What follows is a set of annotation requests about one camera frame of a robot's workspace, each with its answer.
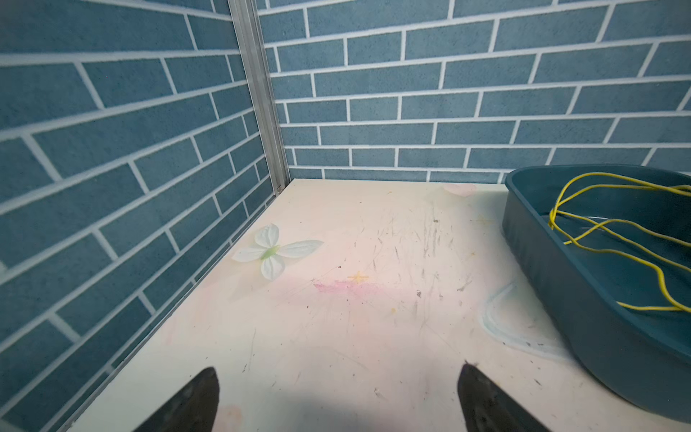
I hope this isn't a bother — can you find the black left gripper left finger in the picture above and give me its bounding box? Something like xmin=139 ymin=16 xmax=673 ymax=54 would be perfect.
xmin=135 ymin=367 xmax=220 ymax=432

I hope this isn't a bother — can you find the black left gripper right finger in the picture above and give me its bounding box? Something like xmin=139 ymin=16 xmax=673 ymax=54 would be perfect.
xmin=457 ymin=363 xmax=548 ymax=432

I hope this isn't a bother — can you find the dark teal plastic bin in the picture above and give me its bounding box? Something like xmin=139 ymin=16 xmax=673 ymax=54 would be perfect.
xmin=502 ymin=165 xmax=690 ymax=422

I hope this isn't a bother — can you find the yellow thin cable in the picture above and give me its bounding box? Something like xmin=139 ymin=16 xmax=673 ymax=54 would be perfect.
xmin=548 ymin=172 xmax=691 ymax=314

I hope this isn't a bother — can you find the aluminium corner post left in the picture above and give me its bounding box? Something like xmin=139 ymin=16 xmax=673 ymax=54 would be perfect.
xmin=228 ymin=0 xmax=291 ymax=196

